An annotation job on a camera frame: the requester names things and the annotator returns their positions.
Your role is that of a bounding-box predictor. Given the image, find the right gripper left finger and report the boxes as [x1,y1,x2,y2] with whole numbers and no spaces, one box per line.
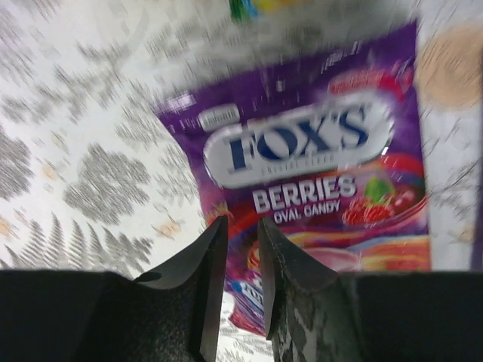
[1,216,228,361]

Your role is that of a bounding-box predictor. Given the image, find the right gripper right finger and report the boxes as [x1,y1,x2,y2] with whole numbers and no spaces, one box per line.
[257,219,482,361]

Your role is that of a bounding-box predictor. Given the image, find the floral table mat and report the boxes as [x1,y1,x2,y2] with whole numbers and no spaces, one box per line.
[0,0,483,362]

